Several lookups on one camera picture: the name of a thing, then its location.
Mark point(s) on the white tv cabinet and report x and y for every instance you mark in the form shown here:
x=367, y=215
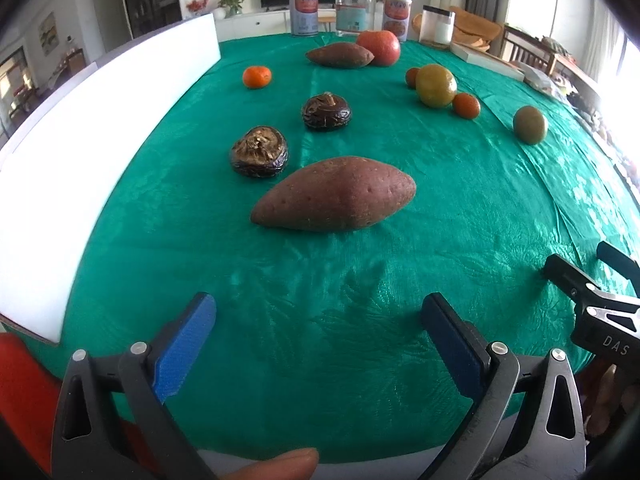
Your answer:
x=253, y=25

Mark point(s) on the large red tomato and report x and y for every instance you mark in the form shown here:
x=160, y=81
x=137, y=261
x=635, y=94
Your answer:
x=383, y=44

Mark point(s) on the small orange tangerine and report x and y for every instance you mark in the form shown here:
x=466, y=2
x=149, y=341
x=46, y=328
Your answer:
x=466, y=106

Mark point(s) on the flat white box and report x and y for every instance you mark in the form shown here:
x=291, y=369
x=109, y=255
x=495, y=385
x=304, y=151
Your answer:
x=486, y=60

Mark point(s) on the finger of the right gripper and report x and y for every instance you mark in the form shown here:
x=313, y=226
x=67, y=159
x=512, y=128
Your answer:
x=620, y=262
x=575, y=284

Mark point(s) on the clear container white contents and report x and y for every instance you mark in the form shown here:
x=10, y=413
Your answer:
x=437, y=27

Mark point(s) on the blue-red tin can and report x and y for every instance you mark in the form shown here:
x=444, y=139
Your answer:
x=396, y=17
x=304, y=17

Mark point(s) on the wooden small stool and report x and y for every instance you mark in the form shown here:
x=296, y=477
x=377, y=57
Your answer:
x=327, y=22

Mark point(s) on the large yellow-green orange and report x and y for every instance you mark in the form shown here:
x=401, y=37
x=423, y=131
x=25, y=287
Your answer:
x=435, y=86

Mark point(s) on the right hand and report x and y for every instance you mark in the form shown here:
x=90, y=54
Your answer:
x=616, y=390

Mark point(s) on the left blue-red tin can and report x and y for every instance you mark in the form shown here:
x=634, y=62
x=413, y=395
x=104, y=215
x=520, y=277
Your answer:
x=304, y=17

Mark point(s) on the green potted plant left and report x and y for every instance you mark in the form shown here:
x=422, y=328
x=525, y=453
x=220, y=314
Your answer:
x=231, y=7

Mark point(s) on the red flower vase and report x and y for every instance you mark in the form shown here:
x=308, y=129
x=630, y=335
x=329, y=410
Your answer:
x=197, y=7

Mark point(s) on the dark dried mushroom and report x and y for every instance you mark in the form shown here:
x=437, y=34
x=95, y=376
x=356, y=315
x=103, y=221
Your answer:
x=261, y=153
x=326, y=111

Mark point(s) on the white foam box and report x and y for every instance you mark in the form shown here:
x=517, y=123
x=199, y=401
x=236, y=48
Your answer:
x=59, y=169

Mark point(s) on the wooden chair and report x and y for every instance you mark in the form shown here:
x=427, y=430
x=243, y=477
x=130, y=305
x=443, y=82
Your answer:
x=517, y=46

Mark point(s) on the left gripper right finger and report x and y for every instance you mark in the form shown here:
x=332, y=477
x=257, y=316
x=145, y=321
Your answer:
x=525, y=421

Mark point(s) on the red-orange sleeve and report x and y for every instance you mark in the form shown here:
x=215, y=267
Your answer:
x=29, y=394

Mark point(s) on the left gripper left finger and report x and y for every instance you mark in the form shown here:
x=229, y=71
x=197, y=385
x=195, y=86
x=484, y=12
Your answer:
x=89, y=441

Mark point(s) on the white plastic bag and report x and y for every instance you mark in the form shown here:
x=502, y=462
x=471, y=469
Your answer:
x=541, y=82

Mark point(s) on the left hand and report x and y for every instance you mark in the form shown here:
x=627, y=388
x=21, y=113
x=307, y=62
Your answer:
x=294, y=465

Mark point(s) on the right blue-red tin can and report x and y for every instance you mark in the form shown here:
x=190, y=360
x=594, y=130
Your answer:
x=396, y=17

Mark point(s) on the small green-brown fruit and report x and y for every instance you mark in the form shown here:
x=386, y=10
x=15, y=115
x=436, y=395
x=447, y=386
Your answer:
x=530, y=125

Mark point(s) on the clear plastic jar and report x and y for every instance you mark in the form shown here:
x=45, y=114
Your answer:
x=353, y=16

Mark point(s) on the green satin tablecloth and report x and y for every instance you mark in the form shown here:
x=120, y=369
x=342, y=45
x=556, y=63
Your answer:
x=318, y=340

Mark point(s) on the far sweet potato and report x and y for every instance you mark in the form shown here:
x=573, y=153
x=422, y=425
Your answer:
x=341, y=55

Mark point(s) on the hidden small tangerine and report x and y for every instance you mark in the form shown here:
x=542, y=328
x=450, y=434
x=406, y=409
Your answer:
x=410, y=77

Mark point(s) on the large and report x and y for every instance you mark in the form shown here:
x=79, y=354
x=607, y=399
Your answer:
x=336, y=194

